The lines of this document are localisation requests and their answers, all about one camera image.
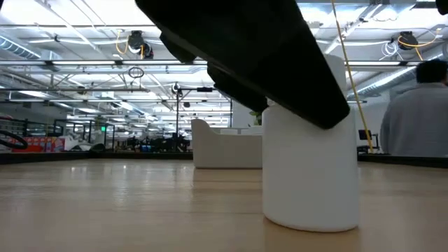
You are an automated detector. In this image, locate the person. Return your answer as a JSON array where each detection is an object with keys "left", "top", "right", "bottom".
[{"left": 379, "top": 59, "right": 448, "bottom": 158}]

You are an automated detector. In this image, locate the pale plastic basket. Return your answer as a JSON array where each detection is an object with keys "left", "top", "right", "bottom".
[{"left": 190, "top": 118, "right": 264, "bottom": 170}]

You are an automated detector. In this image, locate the white building column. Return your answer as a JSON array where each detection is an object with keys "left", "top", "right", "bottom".
[{"left": 230, "top": 100, "right": 258, "bottom": 129}]

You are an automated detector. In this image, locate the black metal table frame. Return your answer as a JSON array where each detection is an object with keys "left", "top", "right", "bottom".
[{"left": 0, "top": 150, "right": 448, "bottom": 169}]

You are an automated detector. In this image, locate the yellow hanging cable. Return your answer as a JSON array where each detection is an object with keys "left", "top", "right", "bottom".
[{"left": 330, "top": 0, "right": 375, "bottom": 154}]

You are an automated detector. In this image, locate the hanging black cable loop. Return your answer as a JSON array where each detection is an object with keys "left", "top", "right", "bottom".
[{"left": 127, "top": 66, "right": 146, "bottom": 81}]

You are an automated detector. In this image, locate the colourful printed carton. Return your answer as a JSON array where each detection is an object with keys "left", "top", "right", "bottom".
[{"left": 9, "top": 136, "right": 67, "bottom": 153}]

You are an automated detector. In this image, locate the small green potted plant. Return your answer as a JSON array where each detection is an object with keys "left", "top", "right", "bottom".
[{"left": 248, "top": 111, "right": 264, "bottom": 127}]

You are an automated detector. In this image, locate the white pill bottle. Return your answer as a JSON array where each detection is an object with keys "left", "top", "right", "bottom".
[{"left": 261, "top": 54, "right": 361, "bottom": 233}]

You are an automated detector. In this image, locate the white plastic bag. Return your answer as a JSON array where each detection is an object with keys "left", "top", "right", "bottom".
[{"left": 64, "top": 134, "right": 92, "bottom": 152}]

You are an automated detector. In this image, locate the black ceiling cord reel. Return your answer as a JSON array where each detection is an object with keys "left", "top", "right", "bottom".
[
  {"left": 115, "top": 29, "right": 155, "bottom": 60},
  {"left": 396, "top": 30, "right": 439, "bottom": 50}
]

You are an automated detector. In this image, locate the thick black cable loop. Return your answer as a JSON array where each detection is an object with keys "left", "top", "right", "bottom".
[{"left": 0, "top": 129, "right": 29, "bottom": 151}]

